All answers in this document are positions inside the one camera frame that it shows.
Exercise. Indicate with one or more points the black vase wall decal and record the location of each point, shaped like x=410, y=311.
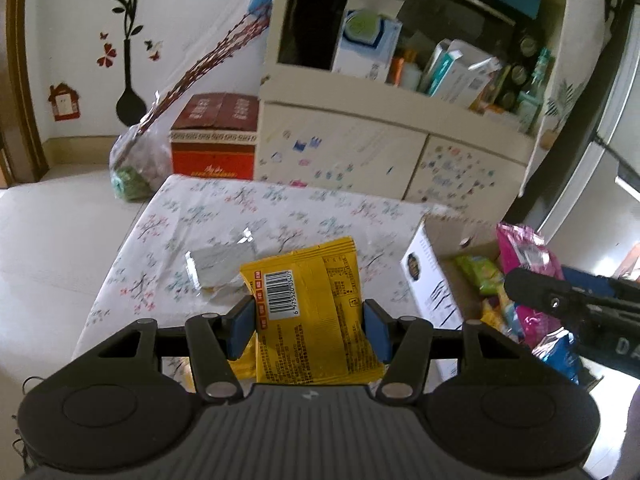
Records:
x=126, y=45

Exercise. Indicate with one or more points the clear plastic bag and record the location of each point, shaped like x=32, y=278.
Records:
x=215, y=262

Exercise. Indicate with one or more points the blue white carton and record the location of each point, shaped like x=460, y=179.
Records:
x=365, y=42

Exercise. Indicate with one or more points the white glossy door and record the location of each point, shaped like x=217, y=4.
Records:
x=600, y=185

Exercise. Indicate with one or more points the white and teal box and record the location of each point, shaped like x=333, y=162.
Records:
x=457, y=75

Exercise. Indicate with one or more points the red house wall decal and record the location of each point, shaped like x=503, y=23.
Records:
x=63, y=101

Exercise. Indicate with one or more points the blue snack packet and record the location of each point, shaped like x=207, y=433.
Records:
x=560, y=355

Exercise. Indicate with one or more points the green snack packet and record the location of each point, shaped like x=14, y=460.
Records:
x=477, y=270

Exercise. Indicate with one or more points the plastic bag of greens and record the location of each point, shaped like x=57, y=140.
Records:
x=132, y=165

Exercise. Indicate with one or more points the bundle of red branches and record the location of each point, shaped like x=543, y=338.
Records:
x=210, y=67

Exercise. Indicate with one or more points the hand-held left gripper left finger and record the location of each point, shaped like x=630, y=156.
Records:
x=242, y=327

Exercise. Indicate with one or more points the wooden door frame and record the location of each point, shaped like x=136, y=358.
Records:
x=22, y=85

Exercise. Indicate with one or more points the cream cabinet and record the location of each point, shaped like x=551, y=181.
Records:
x=350, y=150

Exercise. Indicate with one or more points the black post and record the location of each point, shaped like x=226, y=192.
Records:
x=580, y=105

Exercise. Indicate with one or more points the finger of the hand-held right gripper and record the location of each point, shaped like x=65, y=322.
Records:
x=540, y=292
x=595, y=280

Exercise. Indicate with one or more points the red cardboard box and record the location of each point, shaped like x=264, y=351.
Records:
x=215, y=150

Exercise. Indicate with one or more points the teal bottle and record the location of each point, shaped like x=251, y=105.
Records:
x=532, y=92

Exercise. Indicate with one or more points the dark jar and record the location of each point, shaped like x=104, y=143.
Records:
x=515, y=75
x=526, y=46

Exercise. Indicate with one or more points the pink snack packet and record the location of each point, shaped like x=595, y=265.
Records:
x=525, y=255

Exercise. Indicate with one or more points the orange packet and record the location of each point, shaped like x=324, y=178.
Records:
x=397, y=70

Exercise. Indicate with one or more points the floral tablecloth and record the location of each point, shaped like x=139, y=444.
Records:
x=200, y=210

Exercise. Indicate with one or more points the white and brown cardboard box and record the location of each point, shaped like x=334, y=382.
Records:
x=430, y=300

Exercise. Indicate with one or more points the yellow snack packet with barcode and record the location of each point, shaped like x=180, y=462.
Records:
x=310, y=320

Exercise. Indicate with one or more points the small yellow snack packet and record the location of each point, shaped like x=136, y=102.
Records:
x=492, y=317

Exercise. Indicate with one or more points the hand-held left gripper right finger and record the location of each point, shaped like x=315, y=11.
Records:
x=375, y=332

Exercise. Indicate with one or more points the pale yellow snack packet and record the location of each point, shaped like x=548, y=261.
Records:
x=242, y=369

